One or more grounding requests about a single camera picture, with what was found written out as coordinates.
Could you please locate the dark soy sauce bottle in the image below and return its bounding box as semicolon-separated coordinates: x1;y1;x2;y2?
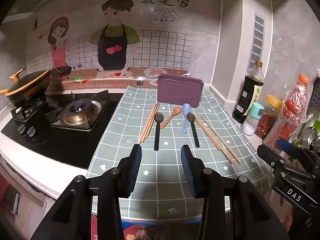
232;60;265;124

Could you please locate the black spoon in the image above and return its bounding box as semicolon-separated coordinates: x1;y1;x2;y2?
153;112;164;151
186;112;200;148

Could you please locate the orange capped chili bottle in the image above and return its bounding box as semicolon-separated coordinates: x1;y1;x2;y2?
264;74;309;150

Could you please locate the black gas stove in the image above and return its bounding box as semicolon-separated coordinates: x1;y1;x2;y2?
1;90;123;169

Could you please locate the teal capped salt shaker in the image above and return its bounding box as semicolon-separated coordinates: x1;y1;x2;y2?
241;102;265;136

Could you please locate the wooden chopstick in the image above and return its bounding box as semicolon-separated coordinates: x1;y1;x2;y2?
194;116;233;165
201;116;241;163
139;102;158;144
143;103;160;143

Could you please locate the white vent grille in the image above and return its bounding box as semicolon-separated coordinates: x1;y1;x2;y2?
247;11;266;69

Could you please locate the cartoon couple wall poster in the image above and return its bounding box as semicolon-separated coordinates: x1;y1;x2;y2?
0;0;223;90

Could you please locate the red floral cloth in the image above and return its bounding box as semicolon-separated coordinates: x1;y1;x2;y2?
90;215;200;240

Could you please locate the yellow lidded chili flake jar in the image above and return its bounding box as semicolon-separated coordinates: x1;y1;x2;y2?
255;94;283;139

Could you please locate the purple plastic utensil container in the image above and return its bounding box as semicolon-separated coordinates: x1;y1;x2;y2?
157;74;204;108

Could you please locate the black perforated rack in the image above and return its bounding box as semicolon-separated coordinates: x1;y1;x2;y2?
311;76;320;105

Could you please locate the green checked table mat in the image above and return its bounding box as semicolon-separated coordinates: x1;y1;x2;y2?
86;85;272;220

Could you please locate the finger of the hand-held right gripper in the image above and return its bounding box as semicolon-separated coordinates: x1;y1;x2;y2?
257;144;290;178
277;139;310;165

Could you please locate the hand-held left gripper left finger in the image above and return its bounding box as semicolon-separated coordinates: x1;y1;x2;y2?
31;144;142;240

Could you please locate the small wooden spoon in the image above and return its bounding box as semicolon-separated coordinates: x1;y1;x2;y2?
160;107;182;130

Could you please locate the light blue plastic spoon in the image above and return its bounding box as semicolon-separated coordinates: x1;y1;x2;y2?
182;104;192;134

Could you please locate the black pot with lid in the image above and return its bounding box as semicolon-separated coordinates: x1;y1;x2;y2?
0;67;52;107

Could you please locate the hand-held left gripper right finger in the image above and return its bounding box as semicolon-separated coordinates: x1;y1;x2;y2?
180;144;292;240

